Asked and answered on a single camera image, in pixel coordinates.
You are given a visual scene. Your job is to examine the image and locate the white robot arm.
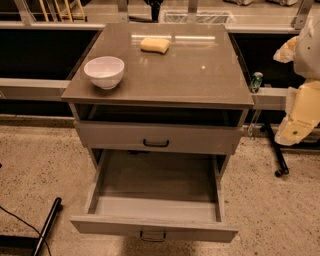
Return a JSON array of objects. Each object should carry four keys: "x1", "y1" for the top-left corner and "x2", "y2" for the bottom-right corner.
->
[{"x1": 273, "y1": 15, "x2": 320, "y2": 146}]

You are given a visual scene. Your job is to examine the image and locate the black pole on floor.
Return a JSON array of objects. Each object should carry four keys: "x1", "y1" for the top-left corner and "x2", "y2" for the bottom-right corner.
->
[{"x1": 31, "y1": 197, "x2": 63, "y2": 256}]

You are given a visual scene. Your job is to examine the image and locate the closed grey upper drawer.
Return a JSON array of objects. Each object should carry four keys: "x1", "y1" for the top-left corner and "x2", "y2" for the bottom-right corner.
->
[{"x1": 74, "y1": 121, "x2": 242, "y2": 155}]

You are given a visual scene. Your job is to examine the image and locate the black stand leg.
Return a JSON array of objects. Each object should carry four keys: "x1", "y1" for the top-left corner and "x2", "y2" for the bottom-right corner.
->
[{"x1": 260, "y1": 122, "x2": 289, "y2": 177}]

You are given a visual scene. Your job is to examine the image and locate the open grey bottom drawer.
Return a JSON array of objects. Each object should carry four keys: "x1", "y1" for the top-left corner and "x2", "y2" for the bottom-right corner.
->
[{"x1": 71, "y1": 150, "x2": 238, "y2": 243}]

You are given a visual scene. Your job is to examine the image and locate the green bottle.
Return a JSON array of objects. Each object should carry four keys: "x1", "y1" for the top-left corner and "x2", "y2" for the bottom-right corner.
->
[{"x1": 249, "y1": 72, "x2": 263, "y2": 93}]

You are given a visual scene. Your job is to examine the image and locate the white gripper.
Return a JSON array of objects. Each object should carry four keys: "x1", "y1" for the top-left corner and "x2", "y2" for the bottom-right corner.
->
[{"x1": 273, "y1": 36, "x2": 320, "y2": 146}]

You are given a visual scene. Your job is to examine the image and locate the grey drawer cabinet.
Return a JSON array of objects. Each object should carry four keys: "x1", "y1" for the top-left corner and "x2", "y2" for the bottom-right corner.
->
[{"x1": 61, "y1": 22, "x2": 255, "y2": 244}]

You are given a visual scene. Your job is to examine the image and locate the yellow sponge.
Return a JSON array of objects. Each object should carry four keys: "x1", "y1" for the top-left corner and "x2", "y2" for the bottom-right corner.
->
[{"x1": 140, "y1": 38, "x2": 170, "y2": 54}]

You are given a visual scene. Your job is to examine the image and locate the grey metal rail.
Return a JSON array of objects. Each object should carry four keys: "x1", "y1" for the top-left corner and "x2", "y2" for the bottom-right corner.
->
[{"x1": 0, "y1": 78, "x2": 70, "y2": 101}]

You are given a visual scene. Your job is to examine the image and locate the white bowl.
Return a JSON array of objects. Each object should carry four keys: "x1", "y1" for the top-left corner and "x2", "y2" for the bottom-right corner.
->
[{"x1": 84, "y1": 56, "x2": 125, "y2": 89}]

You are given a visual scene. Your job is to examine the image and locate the yellow wooden chair legs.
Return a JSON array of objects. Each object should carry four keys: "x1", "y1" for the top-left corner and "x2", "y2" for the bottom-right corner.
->
[{"x1": 38, "y1": 0, "x2": 87, "y2": 22}]

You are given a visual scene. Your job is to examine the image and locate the black cable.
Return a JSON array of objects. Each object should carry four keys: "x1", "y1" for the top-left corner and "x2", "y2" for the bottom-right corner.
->
[{"x1": 0, "y1": 205, "x2": 53, "y2": 256}]

